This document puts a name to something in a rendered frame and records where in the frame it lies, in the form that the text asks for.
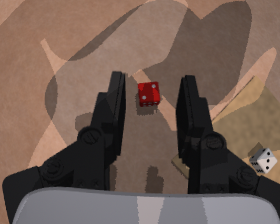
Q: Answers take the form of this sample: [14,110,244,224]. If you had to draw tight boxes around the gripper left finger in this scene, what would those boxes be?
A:
[2,71,126,224]

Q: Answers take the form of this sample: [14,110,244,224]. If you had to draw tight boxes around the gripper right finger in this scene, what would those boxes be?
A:
[176,75,280,219]

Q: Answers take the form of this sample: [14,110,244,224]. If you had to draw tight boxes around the grey die with black pips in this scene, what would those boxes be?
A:
[249,148,277,174]

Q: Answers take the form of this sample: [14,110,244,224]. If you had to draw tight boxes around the tan flat mat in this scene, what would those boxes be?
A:
[212,75,280,184]

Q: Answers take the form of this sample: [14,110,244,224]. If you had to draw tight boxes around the dark red die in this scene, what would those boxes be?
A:
[138,82,160,107]

